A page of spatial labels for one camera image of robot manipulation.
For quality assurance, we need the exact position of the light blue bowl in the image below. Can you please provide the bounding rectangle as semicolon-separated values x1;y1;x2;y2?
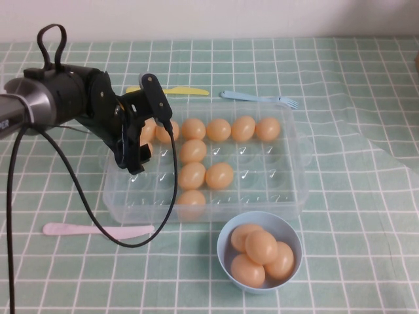
217;211;302;287

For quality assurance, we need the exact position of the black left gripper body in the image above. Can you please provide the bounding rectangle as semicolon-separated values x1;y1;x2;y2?
85;70;155;150

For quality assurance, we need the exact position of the pink plastic knife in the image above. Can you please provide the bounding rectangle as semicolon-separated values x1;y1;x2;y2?
42;222;155;236

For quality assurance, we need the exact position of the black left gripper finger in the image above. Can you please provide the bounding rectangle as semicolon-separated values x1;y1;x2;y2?
139;143;153;164
113;122;147;176

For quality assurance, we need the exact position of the black camera cable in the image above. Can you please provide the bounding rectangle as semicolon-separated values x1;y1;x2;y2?
41;119;179;249

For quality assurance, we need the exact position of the light blue plastic fork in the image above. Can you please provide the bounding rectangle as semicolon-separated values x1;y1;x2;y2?
219;90;299;109

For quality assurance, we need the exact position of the yellow plastic knife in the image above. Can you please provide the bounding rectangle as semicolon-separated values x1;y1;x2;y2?
126;86;210;97

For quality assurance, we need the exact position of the green white checked tablecloth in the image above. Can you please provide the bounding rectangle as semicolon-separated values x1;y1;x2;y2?
0;38;419;314

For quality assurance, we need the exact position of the black cable loop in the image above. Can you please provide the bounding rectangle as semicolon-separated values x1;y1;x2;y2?
37;23;69;71

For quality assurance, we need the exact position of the clear plastic egg box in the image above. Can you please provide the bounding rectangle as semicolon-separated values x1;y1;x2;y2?
98;99;314;225

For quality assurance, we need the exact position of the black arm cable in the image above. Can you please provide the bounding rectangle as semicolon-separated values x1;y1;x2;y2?
7;126;30;314

